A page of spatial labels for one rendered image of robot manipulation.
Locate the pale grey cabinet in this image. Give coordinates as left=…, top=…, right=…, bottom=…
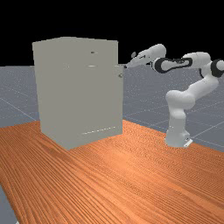
left=31, top=36, right=124, bottom=151

